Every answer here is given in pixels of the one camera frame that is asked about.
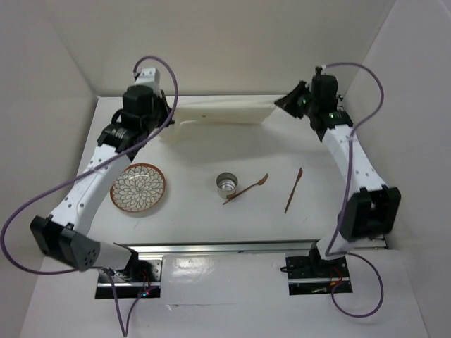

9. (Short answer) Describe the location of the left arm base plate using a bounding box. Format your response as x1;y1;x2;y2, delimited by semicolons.
94;255;163;299

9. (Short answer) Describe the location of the aluminium rail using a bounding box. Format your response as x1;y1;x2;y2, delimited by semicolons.
125;240;315;256
330;94;388;249

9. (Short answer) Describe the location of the silver metal cup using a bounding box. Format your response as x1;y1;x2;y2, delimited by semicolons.
216;172;238;200

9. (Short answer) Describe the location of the aluminium right side rail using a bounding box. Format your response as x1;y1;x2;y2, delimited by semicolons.
330;94;388;249

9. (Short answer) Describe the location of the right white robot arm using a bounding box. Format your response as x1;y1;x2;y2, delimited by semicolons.
275;66;401;277

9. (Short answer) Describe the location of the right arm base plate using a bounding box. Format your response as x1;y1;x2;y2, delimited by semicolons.
280;256;353;296

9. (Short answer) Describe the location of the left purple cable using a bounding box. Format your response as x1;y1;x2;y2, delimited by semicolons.
0;55;180;337

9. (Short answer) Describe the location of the cream cloth placemat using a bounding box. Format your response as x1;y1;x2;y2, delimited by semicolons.
159;95;276;140

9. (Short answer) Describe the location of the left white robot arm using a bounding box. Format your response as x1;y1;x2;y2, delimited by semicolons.
30;68;171;281

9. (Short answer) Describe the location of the copper knife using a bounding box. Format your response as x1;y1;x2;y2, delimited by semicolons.
284;168;303;214

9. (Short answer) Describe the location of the floral patterned ceramic plate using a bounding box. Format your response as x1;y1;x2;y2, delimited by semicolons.
109;163;166;213

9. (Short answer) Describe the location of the aluminium front rail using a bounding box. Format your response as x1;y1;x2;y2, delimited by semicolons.
125;240;315;256

